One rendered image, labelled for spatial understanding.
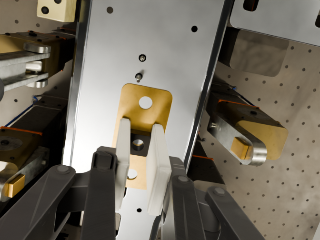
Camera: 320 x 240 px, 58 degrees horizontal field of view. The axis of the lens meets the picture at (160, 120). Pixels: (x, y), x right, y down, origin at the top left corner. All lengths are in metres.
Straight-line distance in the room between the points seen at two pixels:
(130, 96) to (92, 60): 0.26
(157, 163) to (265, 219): 0.91
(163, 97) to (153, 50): 0.26
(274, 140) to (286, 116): 0.41
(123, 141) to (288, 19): 0.39
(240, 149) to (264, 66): 0.17
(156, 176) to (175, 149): 0.36
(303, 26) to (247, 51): 0.09
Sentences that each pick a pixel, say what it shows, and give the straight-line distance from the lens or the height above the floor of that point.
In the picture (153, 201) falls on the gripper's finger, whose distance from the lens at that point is 0.16.
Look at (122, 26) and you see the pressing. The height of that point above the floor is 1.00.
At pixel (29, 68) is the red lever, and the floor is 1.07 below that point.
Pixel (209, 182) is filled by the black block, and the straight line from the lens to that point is 0.57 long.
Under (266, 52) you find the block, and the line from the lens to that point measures 0.53.
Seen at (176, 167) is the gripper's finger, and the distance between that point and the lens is 0.17.
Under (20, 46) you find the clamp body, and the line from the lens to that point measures 0.44.
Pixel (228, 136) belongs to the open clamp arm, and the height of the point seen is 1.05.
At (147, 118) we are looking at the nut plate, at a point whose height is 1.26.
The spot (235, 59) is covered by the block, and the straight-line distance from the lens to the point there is 0.51.
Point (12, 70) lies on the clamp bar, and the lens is 0.38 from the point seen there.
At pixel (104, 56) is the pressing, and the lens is 0.47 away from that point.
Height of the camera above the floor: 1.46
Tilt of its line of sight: 71 degrees down
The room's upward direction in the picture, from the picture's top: 169 degrees clockwise
